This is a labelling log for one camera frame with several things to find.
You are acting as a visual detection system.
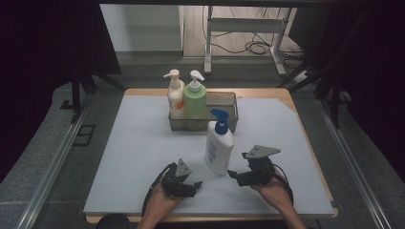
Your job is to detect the white power strip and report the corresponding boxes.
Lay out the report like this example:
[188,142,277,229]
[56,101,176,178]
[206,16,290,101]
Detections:
[292,71,310,84]

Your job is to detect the person's left hand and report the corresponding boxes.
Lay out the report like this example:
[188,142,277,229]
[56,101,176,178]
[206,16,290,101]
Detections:
[148,182,186,221]

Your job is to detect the aluminium rail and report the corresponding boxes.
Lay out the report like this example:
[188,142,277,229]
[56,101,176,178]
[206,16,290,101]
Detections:
[15,94,94,229]
[316,98,394,229]

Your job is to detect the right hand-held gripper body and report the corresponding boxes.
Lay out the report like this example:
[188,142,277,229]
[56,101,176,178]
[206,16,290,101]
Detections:
[235,144,282,188]

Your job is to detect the person's right hand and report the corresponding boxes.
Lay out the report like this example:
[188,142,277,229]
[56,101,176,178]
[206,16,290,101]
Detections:
[250,173,294,212]

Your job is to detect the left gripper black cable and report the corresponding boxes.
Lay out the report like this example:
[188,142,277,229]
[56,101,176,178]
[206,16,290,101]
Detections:
[141,162,177,218]

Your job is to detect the green bottle with white pump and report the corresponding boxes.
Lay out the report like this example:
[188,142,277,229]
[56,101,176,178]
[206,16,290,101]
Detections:
[182,70,208,130]

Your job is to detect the white bottle with blue pump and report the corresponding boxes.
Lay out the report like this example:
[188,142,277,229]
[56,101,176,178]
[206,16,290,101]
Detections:
[204,108,236,177]

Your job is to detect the light blue table mat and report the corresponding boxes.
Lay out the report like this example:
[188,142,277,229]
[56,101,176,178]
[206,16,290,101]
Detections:
[83,94,335,218]

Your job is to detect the cream pump bottle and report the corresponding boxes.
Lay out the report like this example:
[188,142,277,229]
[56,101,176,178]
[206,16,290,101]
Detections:
[162,69,186,130]

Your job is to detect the white panel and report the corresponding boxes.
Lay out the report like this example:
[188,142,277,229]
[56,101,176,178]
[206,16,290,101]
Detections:
[99,3,185,53]

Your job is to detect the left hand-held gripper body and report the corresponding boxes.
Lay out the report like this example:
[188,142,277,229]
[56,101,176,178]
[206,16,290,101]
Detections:
[160,157,196,198]

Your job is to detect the dark curtain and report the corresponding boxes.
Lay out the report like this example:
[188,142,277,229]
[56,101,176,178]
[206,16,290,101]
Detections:
[328,0,405,184]
[0,0,122,184]

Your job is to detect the white desk frame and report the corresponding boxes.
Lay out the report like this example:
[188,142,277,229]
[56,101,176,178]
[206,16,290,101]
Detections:
[203,5,294,77]

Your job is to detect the dark round object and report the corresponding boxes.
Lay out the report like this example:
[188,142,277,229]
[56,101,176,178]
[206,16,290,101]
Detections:
[95,213,130,229]

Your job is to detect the black floor cables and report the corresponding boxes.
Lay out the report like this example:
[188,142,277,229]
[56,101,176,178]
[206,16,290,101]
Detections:
[209,30,307,70]

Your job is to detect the black metal stand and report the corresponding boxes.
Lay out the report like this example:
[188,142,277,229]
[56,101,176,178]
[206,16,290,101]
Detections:
[276,61,352,130]
[60,71,128,124]

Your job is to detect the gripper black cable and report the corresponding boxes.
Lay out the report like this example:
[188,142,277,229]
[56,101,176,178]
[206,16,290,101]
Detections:
[271,163,295,206]
[141,162,177,218]

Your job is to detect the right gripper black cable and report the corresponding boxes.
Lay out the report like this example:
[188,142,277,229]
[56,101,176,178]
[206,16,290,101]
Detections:
[271,163,295,206]

